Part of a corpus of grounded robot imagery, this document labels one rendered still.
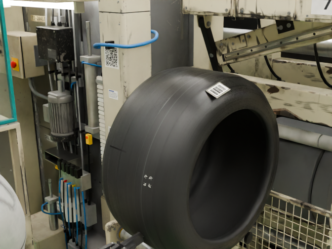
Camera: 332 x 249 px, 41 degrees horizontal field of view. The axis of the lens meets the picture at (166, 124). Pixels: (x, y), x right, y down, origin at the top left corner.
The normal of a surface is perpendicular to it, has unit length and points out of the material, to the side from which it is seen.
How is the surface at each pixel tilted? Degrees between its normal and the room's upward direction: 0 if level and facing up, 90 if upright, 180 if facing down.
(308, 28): 90
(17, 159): 90
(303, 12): 90
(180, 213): 91
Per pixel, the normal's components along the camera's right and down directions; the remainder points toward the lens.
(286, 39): -0.71, 0.22
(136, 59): 0.71, 0.21
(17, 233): 0.94, 0.31
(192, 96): -0.13, -0.66
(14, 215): 0.99, 0.10
